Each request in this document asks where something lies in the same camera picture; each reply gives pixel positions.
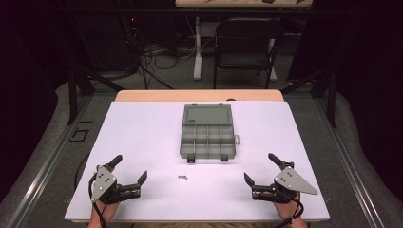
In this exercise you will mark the wooden desk top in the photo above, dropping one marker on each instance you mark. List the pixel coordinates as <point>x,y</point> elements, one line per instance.
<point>240,3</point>

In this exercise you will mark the aluminium floor rail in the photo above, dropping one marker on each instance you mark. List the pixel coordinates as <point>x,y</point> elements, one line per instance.
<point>41,167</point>
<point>348,167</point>

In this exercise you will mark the black metal stand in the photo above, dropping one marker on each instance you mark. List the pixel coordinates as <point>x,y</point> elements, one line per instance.
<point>79,85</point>
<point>326,91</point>

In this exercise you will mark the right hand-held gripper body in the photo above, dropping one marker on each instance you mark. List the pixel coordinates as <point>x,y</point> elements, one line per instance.
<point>293,183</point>

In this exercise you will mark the grey plastic organizer box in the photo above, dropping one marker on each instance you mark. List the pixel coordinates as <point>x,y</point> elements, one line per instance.
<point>207,133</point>

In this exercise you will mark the white desk leg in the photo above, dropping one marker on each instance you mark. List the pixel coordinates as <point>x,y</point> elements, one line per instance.
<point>273,60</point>
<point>198,53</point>

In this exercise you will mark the black folding chair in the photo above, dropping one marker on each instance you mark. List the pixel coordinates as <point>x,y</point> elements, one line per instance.
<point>247,50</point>

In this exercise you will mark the white table board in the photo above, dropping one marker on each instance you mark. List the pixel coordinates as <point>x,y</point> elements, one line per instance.
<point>142,142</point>

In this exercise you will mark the person's right hand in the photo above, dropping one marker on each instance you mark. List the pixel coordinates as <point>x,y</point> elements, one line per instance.
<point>285,209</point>

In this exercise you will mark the wooden table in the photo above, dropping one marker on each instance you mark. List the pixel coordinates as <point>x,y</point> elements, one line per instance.
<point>196,95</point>

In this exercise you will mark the person's left hand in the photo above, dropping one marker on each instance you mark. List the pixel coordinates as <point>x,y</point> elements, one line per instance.
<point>107,210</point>

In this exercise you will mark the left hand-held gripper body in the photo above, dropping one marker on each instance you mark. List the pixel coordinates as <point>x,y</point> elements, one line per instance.
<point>104,183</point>

